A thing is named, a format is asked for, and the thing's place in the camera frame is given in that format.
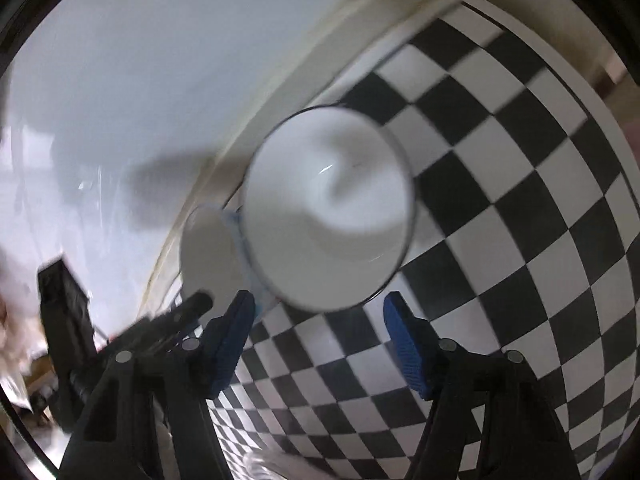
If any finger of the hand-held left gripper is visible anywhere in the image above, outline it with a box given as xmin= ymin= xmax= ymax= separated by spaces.
xmin=105 ymin=291 xmax=216 ymax=358

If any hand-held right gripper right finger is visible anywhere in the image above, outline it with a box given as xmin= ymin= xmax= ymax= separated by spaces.
xmin=382 ymin=291 xmax=583 ymax=480

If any white bowl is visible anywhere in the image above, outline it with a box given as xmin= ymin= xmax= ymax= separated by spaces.
xmin=243 ymin=106 xmax=417 ymax=313

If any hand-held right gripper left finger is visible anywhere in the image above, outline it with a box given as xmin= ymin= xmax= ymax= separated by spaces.
xmin=57 ymin=290 xmax=256 ymax=480

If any black and white checkered cloth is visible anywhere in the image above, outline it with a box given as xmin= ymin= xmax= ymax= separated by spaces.
xmin=165 ymin=0 xmax=640 ymax=480

